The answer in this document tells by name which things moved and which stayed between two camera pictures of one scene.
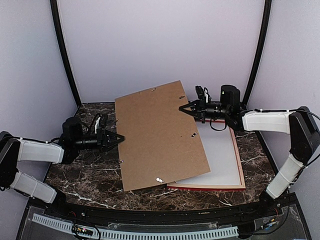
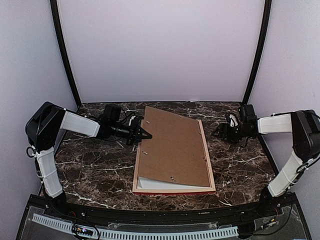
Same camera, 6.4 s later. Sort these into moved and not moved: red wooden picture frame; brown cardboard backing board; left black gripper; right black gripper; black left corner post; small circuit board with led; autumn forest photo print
Moved: brown cardboard backing board; autumn forest photo print; right black gripper; red wooden picture frame; left black gripper
Not moved: black left corner post; small circuit board with led
